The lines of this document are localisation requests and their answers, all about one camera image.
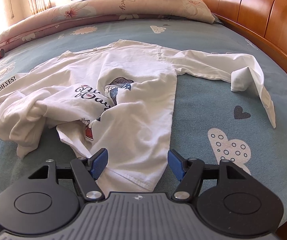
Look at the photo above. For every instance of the white printed long-sleeve shirt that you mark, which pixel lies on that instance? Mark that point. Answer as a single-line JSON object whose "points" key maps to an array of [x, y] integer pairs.
{"points": [[138, 110]]}

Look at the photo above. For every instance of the wooden headboard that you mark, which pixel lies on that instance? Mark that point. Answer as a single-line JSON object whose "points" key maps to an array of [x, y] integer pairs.
{"points": [[258, 10]]}

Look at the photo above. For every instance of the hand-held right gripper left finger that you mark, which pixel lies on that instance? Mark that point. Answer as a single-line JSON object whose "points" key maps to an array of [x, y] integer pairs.
{"points": [[99, 163]]}

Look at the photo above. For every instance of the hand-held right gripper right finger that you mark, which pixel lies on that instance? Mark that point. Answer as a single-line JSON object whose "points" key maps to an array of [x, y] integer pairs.
{"points": [[176, 165]]}

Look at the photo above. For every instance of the pink floral quilt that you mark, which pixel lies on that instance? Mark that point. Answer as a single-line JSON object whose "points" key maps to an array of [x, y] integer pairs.
{"points": [[96, 10]]}

